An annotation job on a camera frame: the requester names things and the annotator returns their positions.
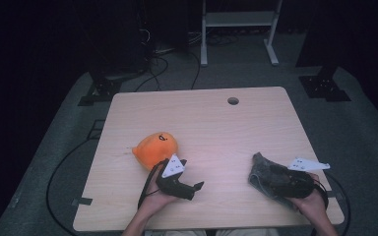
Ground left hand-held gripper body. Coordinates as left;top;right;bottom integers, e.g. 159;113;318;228
155;153;197;202

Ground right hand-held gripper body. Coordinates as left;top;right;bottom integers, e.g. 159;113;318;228
268;156;331;200

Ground orange plush toy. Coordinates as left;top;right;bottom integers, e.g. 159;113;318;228
131;132;180;171

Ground grey cloth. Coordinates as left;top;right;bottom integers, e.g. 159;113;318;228
247;151;296;210

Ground person's left hand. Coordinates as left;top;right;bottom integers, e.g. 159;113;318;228
140;173;180;216

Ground person's right hand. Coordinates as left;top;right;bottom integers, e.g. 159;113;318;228
289;172;329;224

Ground black tape rectangle outline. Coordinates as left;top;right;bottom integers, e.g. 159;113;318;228
87;119;106;141

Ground black stand base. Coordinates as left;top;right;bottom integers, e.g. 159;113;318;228
77;70;122;107
296;63;352;102

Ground white metal stand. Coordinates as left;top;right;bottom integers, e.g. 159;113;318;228
200;0;284;68

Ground left hand-held gripper black cable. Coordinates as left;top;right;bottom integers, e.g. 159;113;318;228
137;159;170;210

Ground hand-held gripper black cable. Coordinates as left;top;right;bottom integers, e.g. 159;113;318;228
313;171;352;236
137;159;170;210

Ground right hand-held gripper black cable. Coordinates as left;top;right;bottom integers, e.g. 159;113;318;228
313;171;352;236

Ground tangled black floor cables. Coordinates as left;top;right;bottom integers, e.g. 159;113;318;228
134;53;170;92

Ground thin black floor cable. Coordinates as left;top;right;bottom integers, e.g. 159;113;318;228
190;50;202;90

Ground long black floor cable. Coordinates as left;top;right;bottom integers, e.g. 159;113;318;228
45;137;101;236

